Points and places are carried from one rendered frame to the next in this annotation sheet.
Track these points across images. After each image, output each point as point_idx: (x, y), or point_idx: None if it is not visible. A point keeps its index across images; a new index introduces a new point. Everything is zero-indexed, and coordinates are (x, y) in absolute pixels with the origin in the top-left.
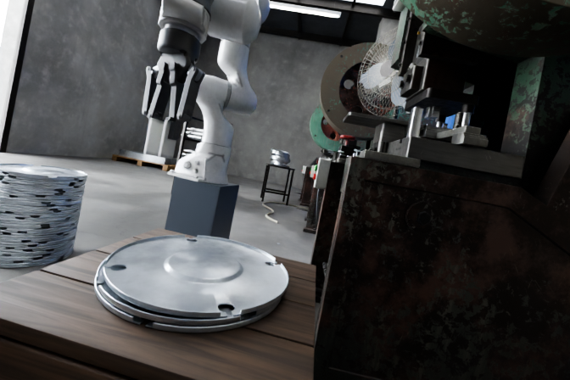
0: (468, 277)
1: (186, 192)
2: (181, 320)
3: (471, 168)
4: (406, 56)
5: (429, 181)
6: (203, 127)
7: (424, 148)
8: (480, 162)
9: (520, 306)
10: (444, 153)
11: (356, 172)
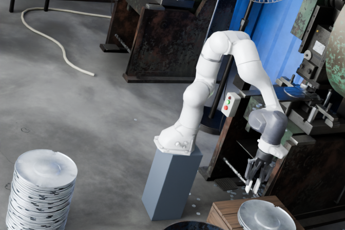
0: (318, 175)
1: (180, 161)
2: None
3: (329, 133)
4: (306, 42)
5: (316, 147)
6: (187, 117)
7: (315, 130)
8: (333, 130)
9: (330, 178)
10: (322, 130)
11: (291, 151)
